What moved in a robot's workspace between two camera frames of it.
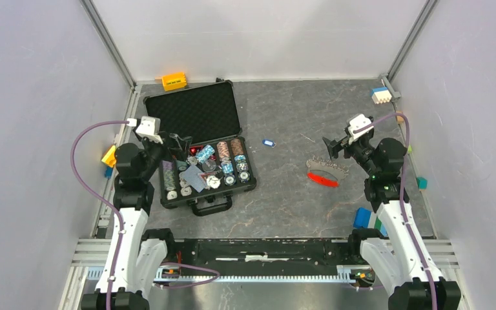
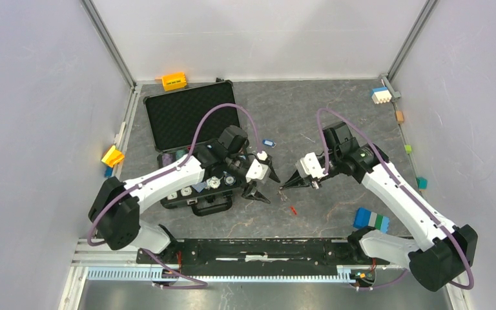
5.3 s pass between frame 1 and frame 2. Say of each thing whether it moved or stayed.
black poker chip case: stayed
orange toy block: stayed
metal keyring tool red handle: moved
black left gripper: moved
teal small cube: stayed
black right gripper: moved
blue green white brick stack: stayed
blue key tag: stayed
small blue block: stayed
